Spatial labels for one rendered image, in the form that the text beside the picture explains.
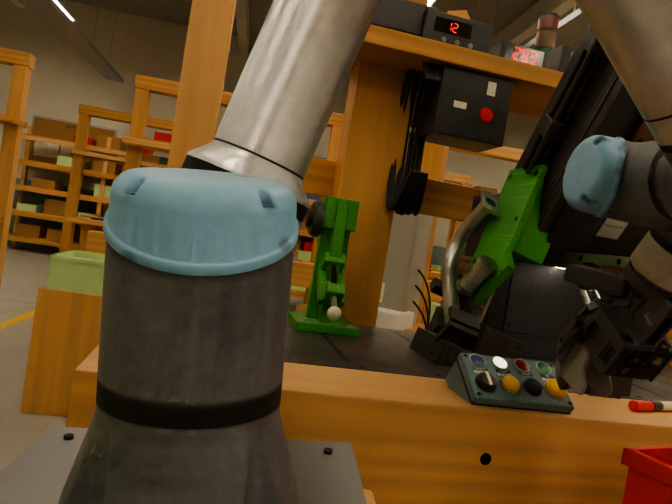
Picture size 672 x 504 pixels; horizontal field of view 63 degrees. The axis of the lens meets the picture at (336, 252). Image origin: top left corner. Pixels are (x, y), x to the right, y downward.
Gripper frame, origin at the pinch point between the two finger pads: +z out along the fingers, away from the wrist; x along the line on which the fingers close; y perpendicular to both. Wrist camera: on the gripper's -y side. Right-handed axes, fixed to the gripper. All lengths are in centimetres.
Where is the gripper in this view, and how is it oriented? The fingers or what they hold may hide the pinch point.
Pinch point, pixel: (564, 377)
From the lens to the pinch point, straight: 82.0
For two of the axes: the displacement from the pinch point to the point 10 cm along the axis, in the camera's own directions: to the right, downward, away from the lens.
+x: 9.6, 1.5, 2.2
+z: -2.5, 7.7, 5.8
